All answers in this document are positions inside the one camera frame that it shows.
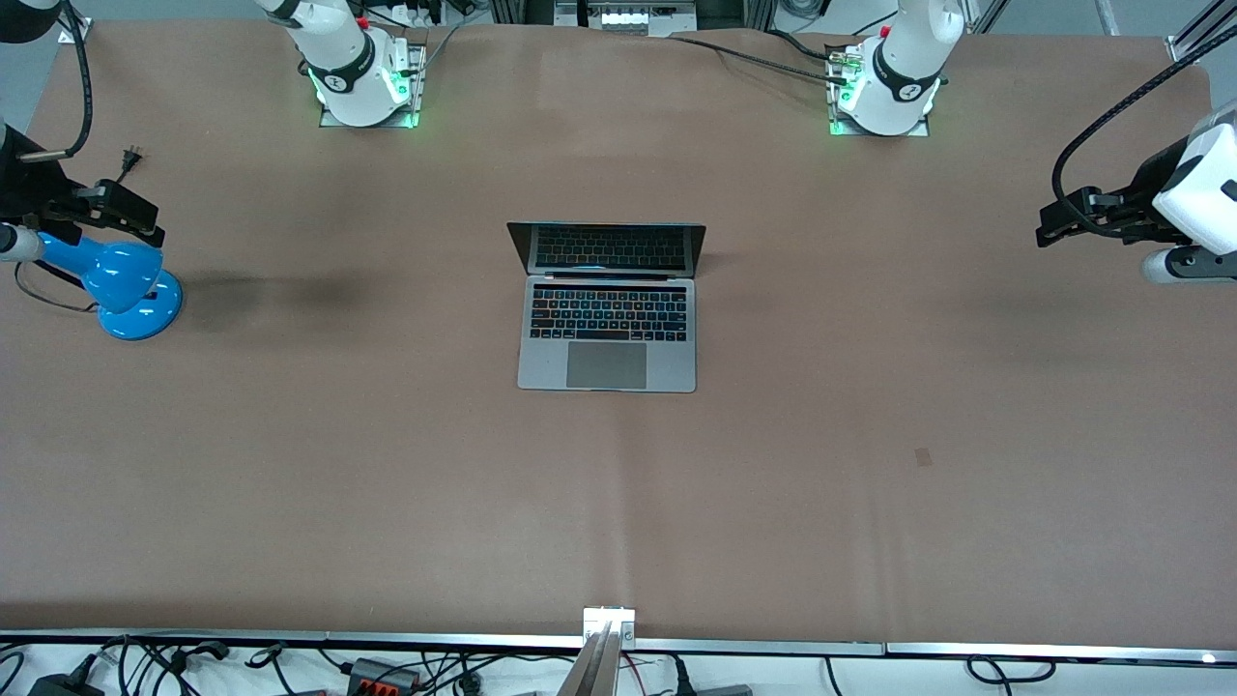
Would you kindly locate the black power adapter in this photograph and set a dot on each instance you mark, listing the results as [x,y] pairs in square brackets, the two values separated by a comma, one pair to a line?
[63,684]

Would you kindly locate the white power strip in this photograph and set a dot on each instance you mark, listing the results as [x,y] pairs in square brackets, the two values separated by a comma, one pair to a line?
[420,12]

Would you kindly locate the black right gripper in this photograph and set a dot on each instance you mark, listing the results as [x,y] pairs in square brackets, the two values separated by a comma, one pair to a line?
[21,190]

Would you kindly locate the aluminium camera mount post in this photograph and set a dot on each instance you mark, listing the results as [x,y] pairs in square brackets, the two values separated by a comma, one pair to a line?
[604,648]

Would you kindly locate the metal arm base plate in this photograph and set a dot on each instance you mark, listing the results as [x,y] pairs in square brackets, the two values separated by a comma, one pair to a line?
[837,121]
[417,82]

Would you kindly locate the aluminium table edge rail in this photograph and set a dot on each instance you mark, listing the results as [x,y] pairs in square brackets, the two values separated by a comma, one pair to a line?
[290,638]

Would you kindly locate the aluminium frame profile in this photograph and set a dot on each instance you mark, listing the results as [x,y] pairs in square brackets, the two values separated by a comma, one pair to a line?
[1203,34]

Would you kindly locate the grey aluminium laptop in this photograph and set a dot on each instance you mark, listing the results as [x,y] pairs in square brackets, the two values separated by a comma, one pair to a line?
[607,338]

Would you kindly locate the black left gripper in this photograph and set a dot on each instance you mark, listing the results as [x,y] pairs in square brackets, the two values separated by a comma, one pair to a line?
[1143,189]

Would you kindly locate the metal corner bracket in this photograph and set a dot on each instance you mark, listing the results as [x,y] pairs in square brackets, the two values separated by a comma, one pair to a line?
[75,31]

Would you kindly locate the grey control box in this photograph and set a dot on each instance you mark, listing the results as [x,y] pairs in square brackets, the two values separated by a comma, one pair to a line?
[626,16]

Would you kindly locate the black orange connector block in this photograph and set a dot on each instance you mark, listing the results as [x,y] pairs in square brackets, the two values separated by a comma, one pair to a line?
[384,673]

